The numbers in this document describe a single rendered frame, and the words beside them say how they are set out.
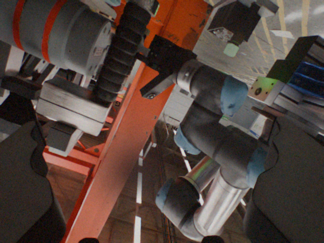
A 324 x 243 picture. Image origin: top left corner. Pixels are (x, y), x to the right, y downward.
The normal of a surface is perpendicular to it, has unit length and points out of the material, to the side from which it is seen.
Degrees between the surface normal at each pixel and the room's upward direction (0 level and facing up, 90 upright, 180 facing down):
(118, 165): 90
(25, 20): 86
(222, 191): 58
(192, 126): 93
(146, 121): 90
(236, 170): 63
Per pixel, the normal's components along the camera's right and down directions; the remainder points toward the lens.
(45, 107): 0.09, 0.33
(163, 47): -0.57, -0.04
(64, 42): 0.74, 0.60
